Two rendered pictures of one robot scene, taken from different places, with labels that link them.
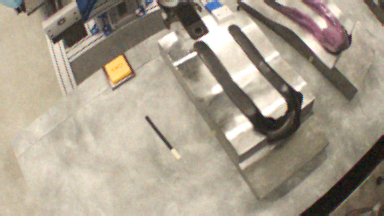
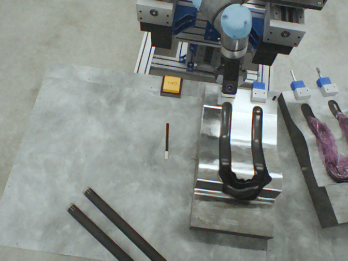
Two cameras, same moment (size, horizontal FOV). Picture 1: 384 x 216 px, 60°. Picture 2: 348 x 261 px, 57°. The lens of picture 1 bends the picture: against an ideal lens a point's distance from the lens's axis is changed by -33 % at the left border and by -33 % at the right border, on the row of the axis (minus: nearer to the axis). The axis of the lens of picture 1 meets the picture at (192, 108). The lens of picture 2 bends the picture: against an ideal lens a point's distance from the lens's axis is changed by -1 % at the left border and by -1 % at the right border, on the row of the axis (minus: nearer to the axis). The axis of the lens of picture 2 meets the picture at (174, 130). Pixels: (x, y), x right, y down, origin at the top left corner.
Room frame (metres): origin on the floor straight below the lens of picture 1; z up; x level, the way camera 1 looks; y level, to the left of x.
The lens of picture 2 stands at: (-0.06, -0.14, 1.89)
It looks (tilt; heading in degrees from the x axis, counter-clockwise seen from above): 65 degrees down; 27
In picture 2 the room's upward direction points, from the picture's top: 6 degrees clockwise
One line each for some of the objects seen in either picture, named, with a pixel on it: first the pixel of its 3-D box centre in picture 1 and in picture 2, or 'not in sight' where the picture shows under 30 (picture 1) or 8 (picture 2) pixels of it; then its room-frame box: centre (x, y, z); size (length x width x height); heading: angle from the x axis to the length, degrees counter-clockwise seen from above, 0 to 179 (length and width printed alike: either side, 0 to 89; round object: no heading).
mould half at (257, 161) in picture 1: (253, 93); (236, 155); (0.40, -0.16, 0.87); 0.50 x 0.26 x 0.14; 25
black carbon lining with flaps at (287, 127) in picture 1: (254, 78); (243, 145); (0.42, -0.16, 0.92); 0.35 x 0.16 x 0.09; 25
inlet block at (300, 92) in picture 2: not in sight; (296, 84); (0.79, -0.22, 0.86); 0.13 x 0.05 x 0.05; 42
